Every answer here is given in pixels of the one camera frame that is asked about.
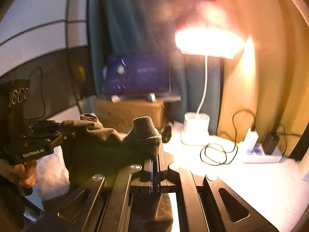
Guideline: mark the dark olive sweatshirt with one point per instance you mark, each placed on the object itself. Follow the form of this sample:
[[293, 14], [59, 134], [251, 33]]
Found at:
[[95, 149]]

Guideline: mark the black charger plug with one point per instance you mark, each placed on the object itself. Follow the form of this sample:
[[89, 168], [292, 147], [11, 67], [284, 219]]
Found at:
[[270, 143]]

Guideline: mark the yellow curtain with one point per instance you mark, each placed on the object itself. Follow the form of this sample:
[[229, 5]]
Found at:
[[271, 76]]

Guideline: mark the person's left hand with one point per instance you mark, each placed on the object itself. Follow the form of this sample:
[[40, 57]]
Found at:
[[22, 174]]

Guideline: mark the teal curtain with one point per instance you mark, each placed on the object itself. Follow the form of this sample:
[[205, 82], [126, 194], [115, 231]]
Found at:
[[133, 26]]

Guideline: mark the white charger plug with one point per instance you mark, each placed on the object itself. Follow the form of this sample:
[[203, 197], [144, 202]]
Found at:
[[250, 140]]

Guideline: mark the tablet screen on stand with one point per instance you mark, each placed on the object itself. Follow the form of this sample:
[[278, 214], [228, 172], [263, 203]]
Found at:
[[145, 74]]

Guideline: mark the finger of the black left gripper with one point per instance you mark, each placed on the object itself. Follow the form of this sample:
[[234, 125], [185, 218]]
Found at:
[[49, 129]]

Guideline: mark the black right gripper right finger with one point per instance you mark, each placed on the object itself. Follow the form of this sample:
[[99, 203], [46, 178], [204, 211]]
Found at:
[[164, 185]]

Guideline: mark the white power strip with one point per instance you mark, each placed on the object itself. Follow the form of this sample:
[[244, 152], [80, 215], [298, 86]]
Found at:
[[257, 154]]

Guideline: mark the brown cardboard box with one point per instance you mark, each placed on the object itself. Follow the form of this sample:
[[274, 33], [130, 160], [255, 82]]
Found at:
[[120, 115]]

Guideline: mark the white desk lamp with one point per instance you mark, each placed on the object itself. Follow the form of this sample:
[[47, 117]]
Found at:
[[209, 42]]

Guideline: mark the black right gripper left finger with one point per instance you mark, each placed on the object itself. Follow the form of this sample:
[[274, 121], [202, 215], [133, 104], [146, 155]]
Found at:
[[148, 176]]

